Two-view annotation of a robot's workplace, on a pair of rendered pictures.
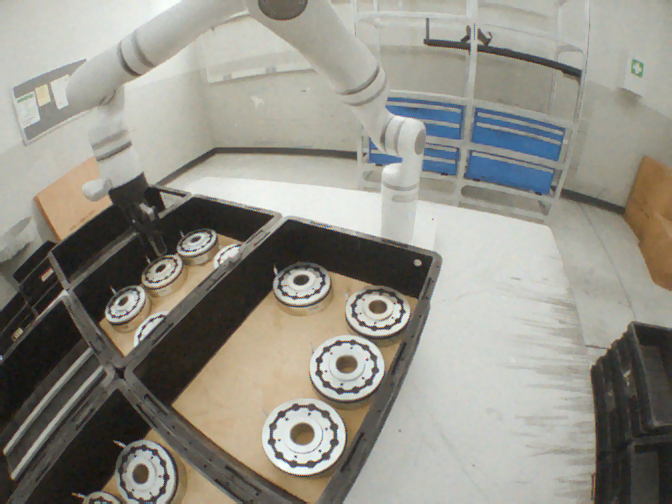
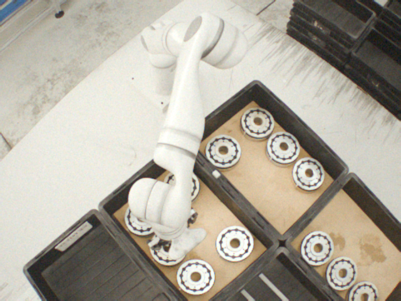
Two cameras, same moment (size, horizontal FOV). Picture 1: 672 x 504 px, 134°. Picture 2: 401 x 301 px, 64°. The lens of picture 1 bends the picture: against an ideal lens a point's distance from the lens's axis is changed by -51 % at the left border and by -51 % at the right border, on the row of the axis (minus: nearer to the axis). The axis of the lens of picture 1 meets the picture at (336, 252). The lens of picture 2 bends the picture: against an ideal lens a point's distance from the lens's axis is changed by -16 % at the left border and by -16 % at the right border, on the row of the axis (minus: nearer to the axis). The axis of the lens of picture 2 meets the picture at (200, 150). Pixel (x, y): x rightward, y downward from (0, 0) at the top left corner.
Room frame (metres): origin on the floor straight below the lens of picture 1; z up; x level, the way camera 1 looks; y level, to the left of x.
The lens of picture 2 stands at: (0.28, 0.49, 1.86)
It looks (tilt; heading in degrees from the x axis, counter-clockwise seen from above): 67 degrees down; 289
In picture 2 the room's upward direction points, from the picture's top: 1 degrees counter-clockwise
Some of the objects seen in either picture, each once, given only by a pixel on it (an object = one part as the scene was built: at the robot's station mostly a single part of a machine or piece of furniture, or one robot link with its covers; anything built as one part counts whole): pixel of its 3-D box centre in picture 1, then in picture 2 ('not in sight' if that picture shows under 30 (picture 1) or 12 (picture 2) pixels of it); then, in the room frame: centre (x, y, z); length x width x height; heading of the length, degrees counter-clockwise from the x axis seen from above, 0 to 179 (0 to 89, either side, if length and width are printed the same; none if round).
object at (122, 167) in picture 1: (109, 167); (173, 227); (0.38, 0.36, 1.11); 0.11 x 0.09 x 0.06; 148
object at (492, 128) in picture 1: (515, 152); not in sight; (1.76, -1.38, 0.60); 0.72 x 0.03 x 0.56; 66
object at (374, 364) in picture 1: (346, 366); (283, 147); (0.19, 0.00, 0.86); 0.10 x 0.10 x 0.01
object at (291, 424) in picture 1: (302, 434); (309, 173); (0.09, 0.05, 0.86); 0.05 x 0.05 x 0.01
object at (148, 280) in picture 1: (161, 270); (168, 247); (0.41, 0.38, 0.86); 0.10 x 0.10 x 0.01
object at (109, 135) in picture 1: (104, 107); (157, 207); (0.40, 0.35, 1.21); 0.09 x 0.07 x 0.15; 1
